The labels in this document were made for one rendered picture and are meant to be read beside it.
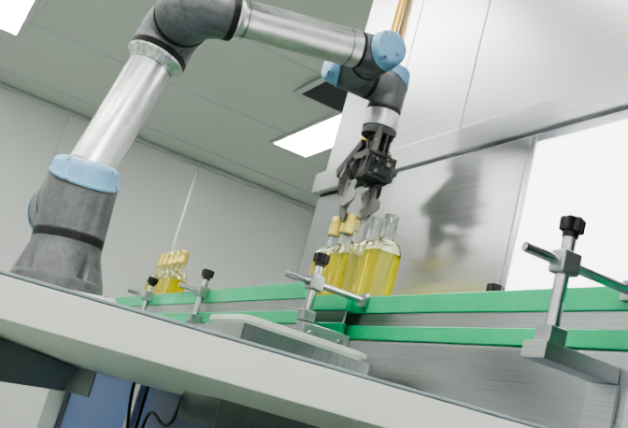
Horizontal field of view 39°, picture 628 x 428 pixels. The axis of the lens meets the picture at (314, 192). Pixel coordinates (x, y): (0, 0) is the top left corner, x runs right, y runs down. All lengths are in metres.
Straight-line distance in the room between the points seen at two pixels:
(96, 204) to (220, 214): 6.45
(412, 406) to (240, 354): 0.14
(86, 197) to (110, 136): 0.22
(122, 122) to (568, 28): 0.86
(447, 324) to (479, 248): 0.31
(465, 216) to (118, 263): 6.03
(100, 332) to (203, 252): 7.15
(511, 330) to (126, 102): 0.83
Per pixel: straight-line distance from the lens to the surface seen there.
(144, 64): 1.74
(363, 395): 0.71
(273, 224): 8.11
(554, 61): 1.80
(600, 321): 1.16
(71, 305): 0.71
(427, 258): 1.83
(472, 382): 1.29
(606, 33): 1.71
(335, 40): 1.76
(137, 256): 7.67
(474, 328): 1.35
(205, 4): 1.67
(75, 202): 1.49
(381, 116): 1.92
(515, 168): 1.69
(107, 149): 1.67
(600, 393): 1.09
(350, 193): 1.87
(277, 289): 1.77
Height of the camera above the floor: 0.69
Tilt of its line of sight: 15 degrees up
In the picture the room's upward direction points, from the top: 16 degrees clockwise
